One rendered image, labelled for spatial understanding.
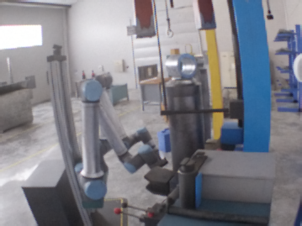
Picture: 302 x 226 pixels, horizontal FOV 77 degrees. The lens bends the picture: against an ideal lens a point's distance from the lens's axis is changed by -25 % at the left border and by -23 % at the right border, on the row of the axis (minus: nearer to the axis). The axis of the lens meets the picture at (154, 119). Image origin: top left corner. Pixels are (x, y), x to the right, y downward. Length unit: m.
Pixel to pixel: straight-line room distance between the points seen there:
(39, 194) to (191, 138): 1.24
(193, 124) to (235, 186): 0.57
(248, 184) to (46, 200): 1.49
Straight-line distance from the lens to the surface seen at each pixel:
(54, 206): 1.91
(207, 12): 1.45
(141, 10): 1.36
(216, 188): 0.96
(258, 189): 0.94
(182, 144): 1.40
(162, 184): 1.29
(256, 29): 1.22
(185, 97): 1.32
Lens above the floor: 1.63
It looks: 14 degrees down
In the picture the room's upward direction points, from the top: 6 degrees counter-clockwise
